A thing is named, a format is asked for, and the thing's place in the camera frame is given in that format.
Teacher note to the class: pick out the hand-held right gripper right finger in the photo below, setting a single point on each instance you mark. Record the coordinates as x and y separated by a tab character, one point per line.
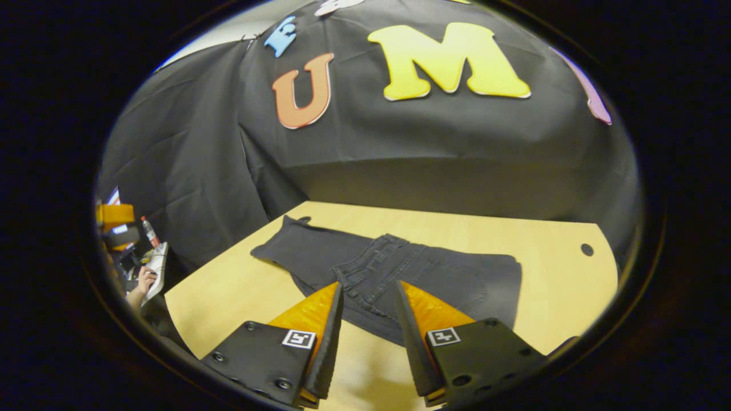
414	348

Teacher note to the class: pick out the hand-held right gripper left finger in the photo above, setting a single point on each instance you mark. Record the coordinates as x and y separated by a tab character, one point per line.
331	342

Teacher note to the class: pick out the dark grey jeans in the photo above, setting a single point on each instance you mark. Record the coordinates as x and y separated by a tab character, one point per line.
457	279

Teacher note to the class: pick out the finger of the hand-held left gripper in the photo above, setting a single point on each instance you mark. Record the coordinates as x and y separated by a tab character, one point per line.
123	237

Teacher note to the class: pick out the white keyboard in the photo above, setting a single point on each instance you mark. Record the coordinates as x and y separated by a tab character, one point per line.
159	262

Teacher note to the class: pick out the black backdrop cloth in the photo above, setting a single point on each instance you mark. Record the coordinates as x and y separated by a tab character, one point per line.
428	148

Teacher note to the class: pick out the plastic bottle red cap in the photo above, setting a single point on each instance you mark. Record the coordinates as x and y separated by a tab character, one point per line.
151	233

